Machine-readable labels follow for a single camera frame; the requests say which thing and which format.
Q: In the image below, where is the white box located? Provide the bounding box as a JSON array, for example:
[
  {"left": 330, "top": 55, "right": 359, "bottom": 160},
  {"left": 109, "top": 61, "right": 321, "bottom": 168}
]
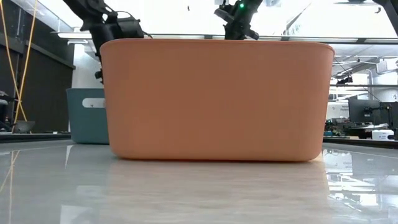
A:
[{"left": 371, "top": 129, "right": 396, "bottom": 141}]

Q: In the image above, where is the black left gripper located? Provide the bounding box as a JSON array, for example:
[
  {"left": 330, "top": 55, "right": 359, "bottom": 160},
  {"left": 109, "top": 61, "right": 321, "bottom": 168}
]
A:
[{"left": 80, "top": 11, "right": 146, "bottom": 85}]

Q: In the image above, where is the black computer monitor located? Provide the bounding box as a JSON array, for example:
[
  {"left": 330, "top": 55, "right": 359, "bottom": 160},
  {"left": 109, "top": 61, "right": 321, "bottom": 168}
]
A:
[
  {"left": 348, "top": 98, "right": 381, "bottom": 124},
  {"left": 379, "top": 101, "right": 398, "bottom": 129}
]

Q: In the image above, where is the orange plastic bin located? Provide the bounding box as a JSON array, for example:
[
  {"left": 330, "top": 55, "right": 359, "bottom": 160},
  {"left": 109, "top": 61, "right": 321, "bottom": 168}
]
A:
[{"left": 99, "top": 38, "right": 336, "bottom": 163}]

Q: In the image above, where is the teal plastic bin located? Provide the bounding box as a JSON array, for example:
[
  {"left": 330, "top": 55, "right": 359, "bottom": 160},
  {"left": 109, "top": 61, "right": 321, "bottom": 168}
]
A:
[{"left": 66, "top": 88, "right": 110, "bottom": 145}]

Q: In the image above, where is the black aluminium table frame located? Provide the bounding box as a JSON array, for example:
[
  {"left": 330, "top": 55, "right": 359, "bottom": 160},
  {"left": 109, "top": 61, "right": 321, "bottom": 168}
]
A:
[{"left": 0, "top": 133, "right": 398, "bottom": 150}]

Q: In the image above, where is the yellow cable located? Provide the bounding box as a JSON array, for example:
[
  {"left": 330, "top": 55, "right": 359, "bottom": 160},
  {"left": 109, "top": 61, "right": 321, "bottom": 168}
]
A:
[{"left": 0, "top": 0, "right": 39, "bottom": 124}]

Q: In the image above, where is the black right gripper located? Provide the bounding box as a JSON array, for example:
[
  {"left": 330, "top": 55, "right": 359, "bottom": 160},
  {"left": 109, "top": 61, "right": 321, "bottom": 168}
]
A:
[{"left": 214, "top": 0, "right": 264, "bottom": 41}]

